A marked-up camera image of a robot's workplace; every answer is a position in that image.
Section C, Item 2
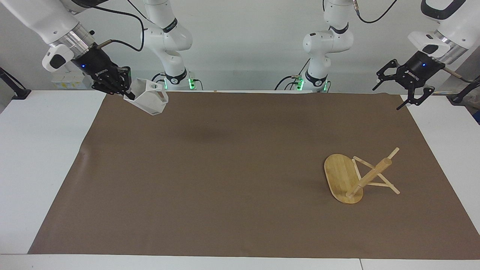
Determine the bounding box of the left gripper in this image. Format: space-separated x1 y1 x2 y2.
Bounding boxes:
372 52 446 111

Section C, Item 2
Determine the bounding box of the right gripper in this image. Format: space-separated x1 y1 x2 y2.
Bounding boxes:
71 45 136 101

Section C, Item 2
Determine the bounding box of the white faceted cup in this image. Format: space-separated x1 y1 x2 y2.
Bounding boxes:
123 78 169 116

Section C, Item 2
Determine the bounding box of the wooden cup rack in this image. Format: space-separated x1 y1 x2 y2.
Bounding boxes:
324 147 401 204

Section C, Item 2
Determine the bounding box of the black stand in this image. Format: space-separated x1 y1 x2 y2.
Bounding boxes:
449 75 480 104
0 67 32 100

